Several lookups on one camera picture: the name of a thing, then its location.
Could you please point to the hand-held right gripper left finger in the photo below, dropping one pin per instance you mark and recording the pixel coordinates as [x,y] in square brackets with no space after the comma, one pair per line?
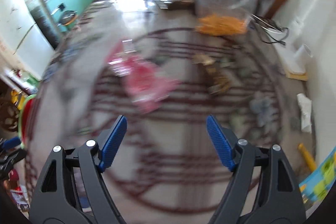
[114,144]

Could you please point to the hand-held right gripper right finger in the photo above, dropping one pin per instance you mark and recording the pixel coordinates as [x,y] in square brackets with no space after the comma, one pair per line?
[219,145]

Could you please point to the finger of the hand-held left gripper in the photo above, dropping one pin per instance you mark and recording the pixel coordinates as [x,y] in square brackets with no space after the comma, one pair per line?
[10,159]
[11,143]

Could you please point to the red basin with green rim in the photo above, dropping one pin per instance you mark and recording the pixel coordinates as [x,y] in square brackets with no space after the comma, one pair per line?
[27,119]

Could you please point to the pink snack wrapper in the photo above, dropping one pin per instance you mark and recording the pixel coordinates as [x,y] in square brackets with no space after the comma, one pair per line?
[147,82]

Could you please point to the red tin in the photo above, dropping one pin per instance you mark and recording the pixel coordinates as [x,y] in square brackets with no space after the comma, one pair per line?
[15,179]

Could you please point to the dark brown small packet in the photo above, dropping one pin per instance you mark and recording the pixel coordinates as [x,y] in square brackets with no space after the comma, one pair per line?
[218,77]

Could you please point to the yellow stick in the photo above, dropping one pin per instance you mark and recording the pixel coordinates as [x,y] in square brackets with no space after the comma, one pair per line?
[307,157]

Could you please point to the white tissue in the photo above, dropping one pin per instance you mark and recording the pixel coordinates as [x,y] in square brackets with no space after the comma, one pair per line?
[304,111]

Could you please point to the colourful blue book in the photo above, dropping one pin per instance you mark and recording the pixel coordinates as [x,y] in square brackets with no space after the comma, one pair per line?
[323,174]

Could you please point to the white refrigerator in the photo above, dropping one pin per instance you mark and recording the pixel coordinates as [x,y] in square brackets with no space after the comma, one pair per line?
[21,29]

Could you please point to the green floor waste bin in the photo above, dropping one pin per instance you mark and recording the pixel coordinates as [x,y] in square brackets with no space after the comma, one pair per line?
[68,20]

